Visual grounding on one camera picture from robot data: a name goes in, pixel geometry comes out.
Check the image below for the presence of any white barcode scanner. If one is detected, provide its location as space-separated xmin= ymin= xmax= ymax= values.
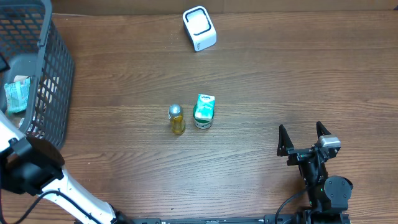
xmin=182 ymin=6 xmax=217 ymax=52

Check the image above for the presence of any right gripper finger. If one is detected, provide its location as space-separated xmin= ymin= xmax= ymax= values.
xmin=277 ymin=124 xmax=294 ymax=156
xmin=316 ymin=121 xmax=331 ymax=138

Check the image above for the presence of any teal snack packet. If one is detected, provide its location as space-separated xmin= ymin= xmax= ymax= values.
xmin=4 ymin=78 xmax=30 ymax=114

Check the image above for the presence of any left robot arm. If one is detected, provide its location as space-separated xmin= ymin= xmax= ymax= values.
xmin=1 ymin=113 xmax=132 ymax=223

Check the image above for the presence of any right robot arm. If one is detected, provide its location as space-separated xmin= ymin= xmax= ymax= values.
xmin=274 ymin=121 xmax=353 ymax=224

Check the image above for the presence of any green lid white jar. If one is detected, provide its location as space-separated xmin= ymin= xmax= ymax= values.
xmin=193 ymin=105 xmax=215 ymax=129

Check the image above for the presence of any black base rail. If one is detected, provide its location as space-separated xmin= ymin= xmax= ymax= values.
xmin=130 ymin=213 xmax=352 ymax=224

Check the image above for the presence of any yellow liquid bottle silver cap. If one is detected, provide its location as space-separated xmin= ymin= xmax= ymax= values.
xmin=168 ymin=104 xmax=185 ymax=134

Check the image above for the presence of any grey plastic mesh basket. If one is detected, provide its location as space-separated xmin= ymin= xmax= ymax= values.
xmin=1 ymin=0 xmax=75 ymax=149

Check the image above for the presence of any brown snack bag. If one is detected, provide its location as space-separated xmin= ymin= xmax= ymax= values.
xmin=26 ymin=77 xmax=59 ymax=138

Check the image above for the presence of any teal tissue pack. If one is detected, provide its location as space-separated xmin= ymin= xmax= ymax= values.
xmin=194 ymin=94 xmax=215 ymax=121

